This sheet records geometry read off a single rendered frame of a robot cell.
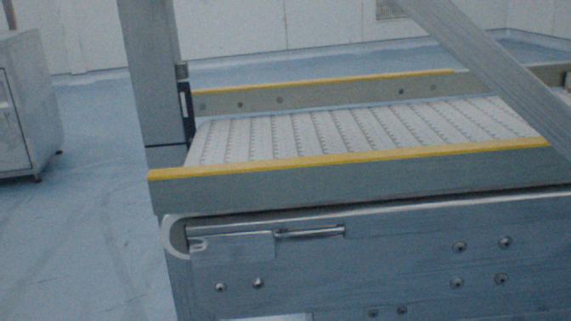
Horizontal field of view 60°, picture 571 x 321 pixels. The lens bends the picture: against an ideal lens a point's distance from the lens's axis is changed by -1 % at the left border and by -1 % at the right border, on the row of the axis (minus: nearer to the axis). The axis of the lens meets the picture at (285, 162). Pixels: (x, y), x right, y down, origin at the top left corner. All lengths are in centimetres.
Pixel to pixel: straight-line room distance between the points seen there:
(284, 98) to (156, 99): 17
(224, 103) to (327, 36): 497
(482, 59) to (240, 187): 20
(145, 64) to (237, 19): 476
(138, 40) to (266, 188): 34
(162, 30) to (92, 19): 485
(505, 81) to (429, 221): 13
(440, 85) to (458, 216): 28
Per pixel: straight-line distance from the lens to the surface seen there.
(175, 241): 43
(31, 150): 285
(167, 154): 70
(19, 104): 279
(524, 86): 36
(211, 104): 65
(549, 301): 59
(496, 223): 45
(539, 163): 44
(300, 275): 44
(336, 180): 39
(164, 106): 68
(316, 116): 63
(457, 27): 36
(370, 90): 66
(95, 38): 553
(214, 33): 542
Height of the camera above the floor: 99
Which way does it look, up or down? 22 degrees down
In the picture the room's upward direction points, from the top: 5 degrees counter-clockwise
